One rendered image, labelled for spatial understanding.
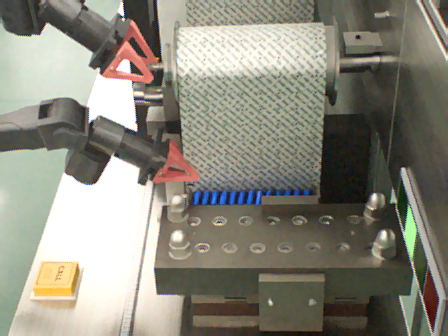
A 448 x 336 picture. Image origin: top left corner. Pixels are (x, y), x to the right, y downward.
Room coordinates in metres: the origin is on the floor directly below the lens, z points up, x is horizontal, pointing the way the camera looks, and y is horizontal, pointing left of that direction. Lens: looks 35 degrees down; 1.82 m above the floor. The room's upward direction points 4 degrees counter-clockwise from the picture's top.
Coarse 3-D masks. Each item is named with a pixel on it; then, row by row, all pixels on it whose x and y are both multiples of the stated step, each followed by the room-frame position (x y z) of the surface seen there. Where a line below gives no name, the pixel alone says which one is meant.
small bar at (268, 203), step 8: (264, 200) 0.99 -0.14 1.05; (272, 200) 0.99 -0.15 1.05; (280, 200) 0.98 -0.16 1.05; (288, 200) 0.98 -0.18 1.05; (296, 200) 0.98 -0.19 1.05; (304, 200) 0.98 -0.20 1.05; (312, 200) 0.98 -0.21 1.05; (264, 208) 0.98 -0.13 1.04; (272, 208) 0.98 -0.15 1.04; (280, 208) 0.97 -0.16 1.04; (288, 208) 0.97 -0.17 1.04; (296, 208) 0.97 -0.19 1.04; (304, 208) 0.97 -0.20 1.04; (312, 208) 0.97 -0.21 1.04
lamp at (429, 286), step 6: (426, 282) 0.63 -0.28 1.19; (432, 282) 0.61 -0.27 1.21; (426, 288) 0.62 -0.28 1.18; (432, 288) 0.60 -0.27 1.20; (426, 294) 0.62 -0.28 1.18; (432, 294) 0.60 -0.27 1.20; (426, 300) 0.61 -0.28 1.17; (432, 300) 0.59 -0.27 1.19; (426, 306) 0.61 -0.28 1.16; (432, 306) 0.59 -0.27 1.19; (432, 312) 0.59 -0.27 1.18; (432, 318) 0.58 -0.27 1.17; (432, 324) 0.58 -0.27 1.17
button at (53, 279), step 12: (48, 264) 1.01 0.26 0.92; (60, 264) 1.00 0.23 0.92; (72, 264) 1.00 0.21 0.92; (36, 276) 0.98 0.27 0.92; (48, 276) 0.98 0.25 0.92; (60, 276) 0.97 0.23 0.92; (72, 276) 0.97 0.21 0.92; (36, 288) 0.95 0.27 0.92; (48, 288) 0.95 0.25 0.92; (60, 288) 0.95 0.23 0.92; (72, 288) 0.95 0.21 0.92
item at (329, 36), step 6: (330, 30) 1.08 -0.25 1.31; (330, 36) 1.07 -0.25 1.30; (330, 42) 1.06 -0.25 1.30; (330, 48) 1.05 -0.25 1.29; (330, 54) 1.04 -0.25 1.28; (330, 60) 1.04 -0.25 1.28; (330, 66) 1.03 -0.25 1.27; (330, 72) 1.03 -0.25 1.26; (330, 78) 1.03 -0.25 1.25; (330, 84) 1.03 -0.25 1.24; (174, 90) 1.06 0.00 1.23; (330, 90) 1.04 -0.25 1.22; (174, 96) 1.07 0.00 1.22
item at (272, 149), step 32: (192, 128) 1.05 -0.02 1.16; (224, 128) 1.04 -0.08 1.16; (256, 128) 1.04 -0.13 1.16; (288, 128) 1.03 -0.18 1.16; (320, 128) 1.03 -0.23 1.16; (192, 160) 1.05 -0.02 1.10; (224, 160) 1.04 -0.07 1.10; (256, 160) 1.04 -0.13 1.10; (288, 160) 1.03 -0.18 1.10; (320, 160) 1.03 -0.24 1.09; (256, 192) 1.04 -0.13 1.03
